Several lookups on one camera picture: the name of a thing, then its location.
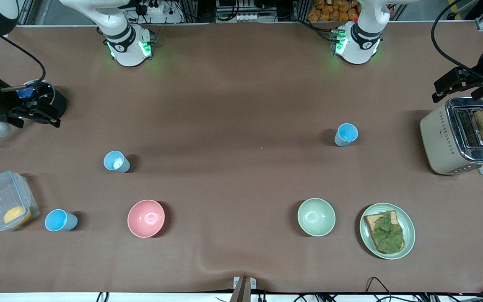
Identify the blue cup with white tissue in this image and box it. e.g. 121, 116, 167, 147
104, 151, 131, 173

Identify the blue paper cup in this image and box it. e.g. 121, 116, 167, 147
335, 123, 358, 147
44, 209, 78, 232

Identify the glass lid with blue knob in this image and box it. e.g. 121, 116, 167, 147
16, 79, 56, 106

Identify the beige and chrome toaster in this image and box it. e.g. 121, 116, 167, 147
419, 97, 483, 176

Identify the yellow round food item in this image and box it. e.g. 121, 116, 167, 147
3, 205, 32, 225

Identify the bag of orange snacks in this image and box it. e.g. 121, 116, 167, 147
307, 0, 360, 22

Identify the pink bowl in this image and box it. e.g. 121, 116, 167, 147
127, 199, 166, 238

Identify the white power strip with plugs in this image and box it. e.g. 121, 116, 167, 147
135, 0, 183, 23

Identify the light green plate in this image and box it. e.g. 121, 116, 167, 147
359, 203, 415, 260

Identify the toast slice under lettuce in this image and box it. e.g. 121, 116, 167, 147
364, 211, 405, 255

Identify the green lettuce leaf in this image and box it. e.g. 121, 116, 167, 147
371, 211, 405, 253

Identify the light green bowl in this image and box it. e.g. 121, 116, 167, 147
297, 198, 336, 237

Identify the brown table cloth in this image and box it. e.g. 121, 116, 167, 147
0, 23, 483, 294

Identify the black pot with blue handle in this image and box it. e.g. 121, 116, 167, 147
0, 84, 68, 144

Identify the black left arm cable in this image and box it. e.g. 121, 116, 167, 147
431, 0, 483, 82

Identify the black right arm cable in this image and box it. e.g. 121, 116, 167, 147
0, 34, 47, 86

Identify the black cable at arm base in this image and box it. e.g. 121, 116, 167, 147
298, 19, 334, 42

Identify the black looped cable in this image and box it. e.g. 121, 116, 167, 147
365, 276, 393, 302

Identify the metal camera stand bracket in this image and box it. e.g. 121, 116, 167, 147
230, 276, 257, 302

